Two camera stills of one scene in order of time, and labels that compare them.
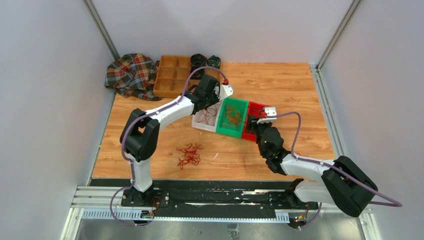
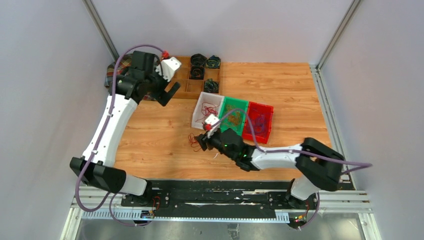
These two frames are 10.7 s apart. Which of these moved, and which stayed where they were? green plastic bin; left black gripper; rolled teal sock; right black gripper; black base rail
Moved: left black gripper; right black gripper
Stayed: green plastic bin; black base rail; rolled teal sock
